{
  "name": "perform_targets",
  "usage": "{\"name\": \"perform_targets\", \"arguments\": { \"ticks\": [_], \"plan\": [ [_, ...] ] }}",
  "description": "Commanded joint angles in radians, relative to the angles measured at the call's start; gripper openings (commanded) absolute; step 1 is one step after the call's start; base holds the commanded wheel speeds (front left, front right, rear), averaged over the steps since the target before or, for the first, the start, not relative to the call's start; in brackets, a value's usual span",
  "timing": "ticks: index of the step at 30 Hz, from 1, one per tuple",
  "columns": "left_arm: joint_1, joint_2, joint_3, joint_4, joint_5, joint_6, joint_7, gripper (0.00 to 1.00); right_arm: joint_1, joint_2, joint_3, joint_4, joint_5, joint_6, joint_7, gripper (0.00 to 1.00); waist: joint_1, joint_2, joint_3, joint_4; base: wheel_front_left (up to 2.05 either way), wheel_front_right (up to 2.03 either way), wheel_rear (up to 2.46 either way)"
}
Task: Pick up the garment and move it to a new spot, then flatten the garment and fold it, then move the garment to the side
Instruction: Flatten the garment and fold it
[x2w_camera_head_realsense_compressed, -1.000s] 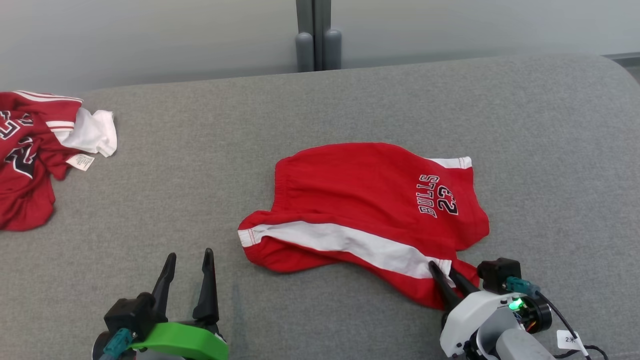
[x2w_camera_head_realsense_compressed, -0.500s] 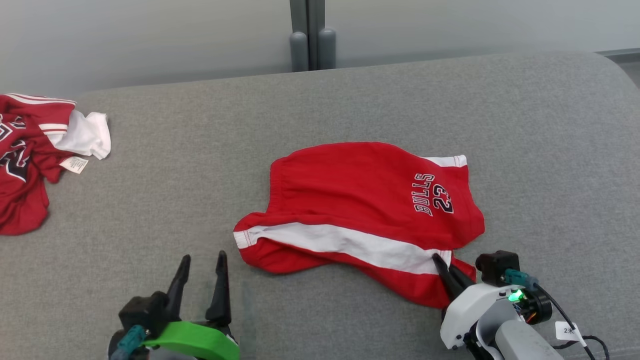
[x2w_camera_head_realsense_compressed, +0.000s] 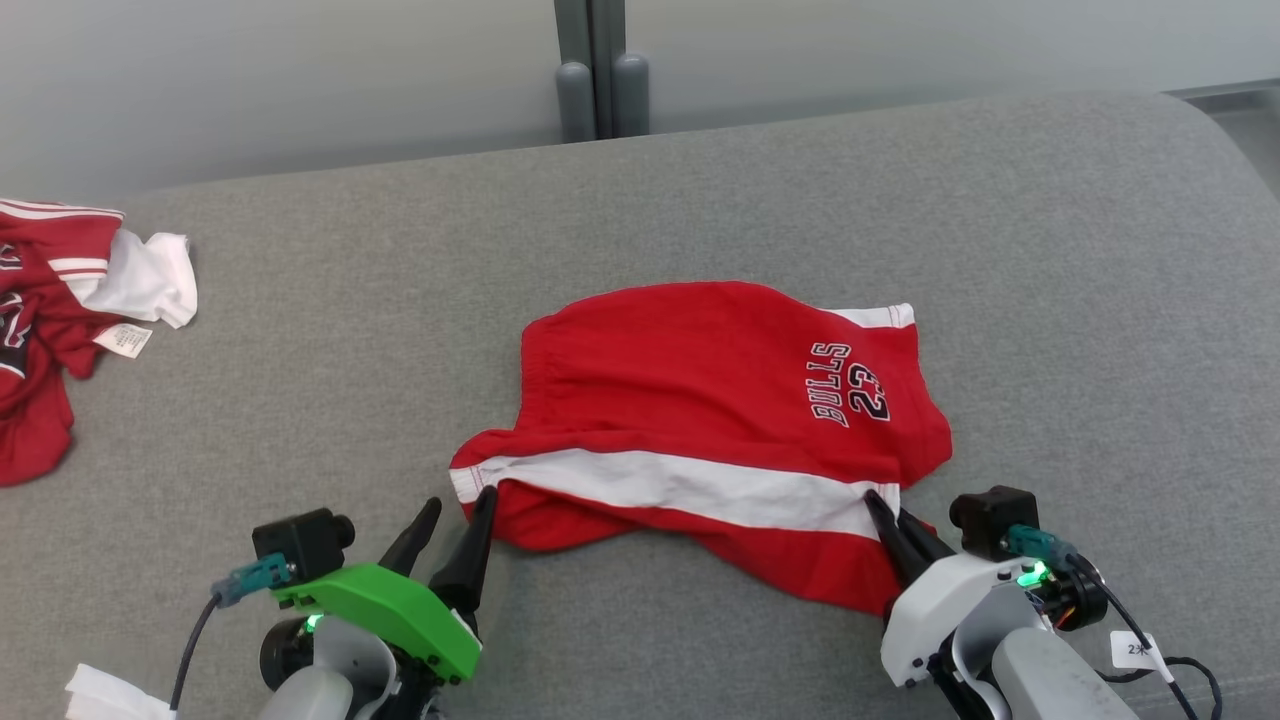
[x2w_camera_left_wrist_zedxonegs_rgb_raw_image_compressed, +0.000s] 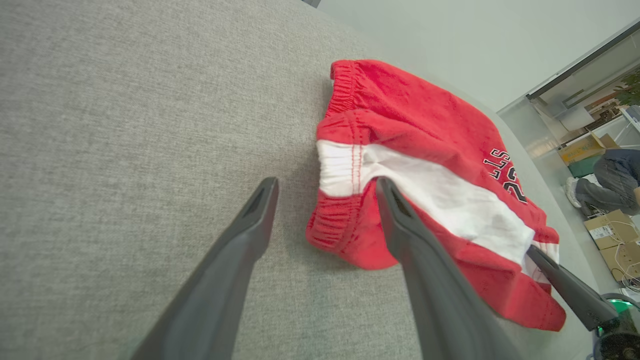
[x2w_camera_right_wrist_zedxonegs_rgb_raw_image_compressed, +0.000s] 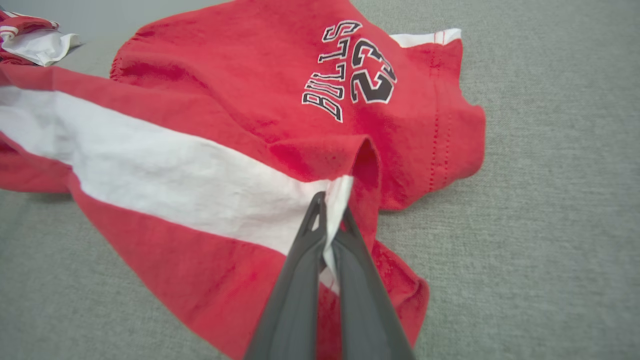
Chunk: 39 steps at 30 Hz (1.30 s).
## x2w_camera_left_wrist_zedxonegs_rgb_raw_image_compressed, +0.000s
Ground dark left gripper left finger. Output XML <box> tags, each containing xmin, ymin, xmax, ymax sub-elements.
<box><xmin>130</xmin><ymin>176</ymin><xmax>280</xmax><ymax>360</ymax></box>

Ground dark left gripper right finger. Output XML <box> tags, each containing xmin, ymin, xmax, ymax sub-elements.
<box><xmin>375</xmin><ymin>176</ymin><xmax>522</xmax><ymax>360</ymax></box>

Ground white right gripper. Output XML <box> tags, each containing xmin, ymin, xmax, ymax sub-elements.
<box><xmin>526</xmin><ymin>245</ymin><xmax>640</xmax><ymax>360</ymax></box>

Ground red white lettered shorts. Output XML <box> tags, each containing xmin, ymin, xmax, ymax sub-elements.
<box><xmin>306</xmin><ymin>59</ymin><xmax>567</xmax><ymax>332</ymax></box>

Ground brown flat cardboard box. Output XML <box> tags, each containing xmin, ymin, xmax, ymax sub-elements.
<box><xmin>599</xmin><ymin>239</ymin><xmax>640</xmax><ymax>284</ymax></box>

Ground brown labelled cardboard box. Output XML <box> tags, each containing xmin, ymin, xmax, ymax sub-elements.
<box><xmin>583</xmin><ymin>209</ymin><xmax>638</xmax><ymax>251</ymax></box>

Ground crouching person dark clothes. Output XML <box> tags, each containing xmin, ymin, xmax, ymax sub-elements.
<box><xmin>564</xmin><ymin>148</ymin><xmax>640</xmax><ymax>217</ymax></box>

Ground green box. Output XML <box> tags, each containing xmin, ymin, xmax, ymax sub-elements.
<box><xmin>569</xmin><ymin>155</ymin><xmax>603</xmax><ymax>179</ymax></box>

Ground yellow brown cardboard box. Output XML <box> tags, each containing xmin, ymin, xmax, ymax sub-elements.
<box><xmin>558</xmin><ymin>132</ymin><xmax>621</xmax><ymax>166</ymax></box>

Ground green potted plant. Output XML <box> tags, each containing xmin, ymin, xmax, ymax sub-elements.
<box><xmin>614</xmin><ymin>67</ymin><xmax>640</xmax><ymax>107</ymax></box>

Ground dark metal partition frame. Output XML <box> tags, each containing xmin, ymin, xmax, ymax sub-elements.
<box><xmin>525</xmin><ymin>19</ymin><xmax>640</xmax><ymax>101</ymax></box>

